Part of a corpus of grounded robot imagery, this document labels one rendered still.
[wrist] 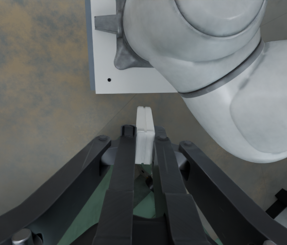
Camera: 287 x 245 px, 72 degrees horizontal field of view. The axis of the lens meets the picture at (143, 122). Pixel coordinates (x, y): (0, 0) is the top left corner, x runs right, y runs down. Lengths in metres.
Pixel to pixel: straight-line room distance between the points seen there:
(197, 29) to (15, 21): 1.08
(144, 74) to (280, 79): 0.29
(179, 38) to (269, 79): 0.13
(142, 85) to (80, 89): 0.73
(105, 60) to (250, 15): 0.31
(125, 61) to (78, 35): 0.74
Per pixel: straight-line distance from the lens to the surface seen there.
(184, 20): 0.24
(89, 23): 0.57
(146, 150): 0.16
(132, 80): 0.48
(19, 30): 1.22
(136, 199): 0.71
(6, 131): 1.32
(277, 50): 0.34
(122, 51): 0.46
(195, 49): 0.25
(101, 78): 0.47
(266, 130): 0.33
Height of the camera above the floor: 1.17
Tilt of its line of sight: 68 degrees down
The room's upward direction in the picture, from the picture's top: 141 degrees clockwise
